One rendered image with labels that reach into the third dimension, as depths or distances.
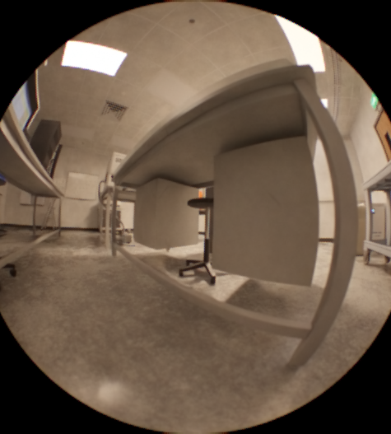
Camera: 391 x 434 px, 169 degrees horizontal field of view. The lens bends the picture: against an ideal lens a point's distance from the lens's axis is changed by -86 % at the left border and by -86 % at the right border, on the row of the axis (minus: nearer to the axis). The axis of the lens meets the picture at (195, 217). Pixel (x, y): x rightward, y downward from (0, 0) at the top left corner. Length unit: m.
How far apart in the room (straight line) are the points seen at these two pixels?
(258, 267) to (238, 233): 0.18
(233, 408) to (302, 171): 0.78
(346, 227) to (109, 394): 0.66
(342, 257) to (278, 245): 0.32
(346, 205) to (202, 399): 0.54
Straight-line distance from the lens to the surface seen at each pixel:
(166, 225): 1.19
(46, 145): 2.60
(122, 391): 0.48
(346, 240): 0.33
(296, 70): 0.52
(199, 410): 0.44
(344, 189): 0.33
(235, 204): 0.63
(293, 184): 0.58
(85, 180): 5.14
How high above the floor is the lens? 0.44
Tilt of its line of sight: 2 degrees up
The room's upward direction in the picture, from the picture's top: 2 degrees clockwise
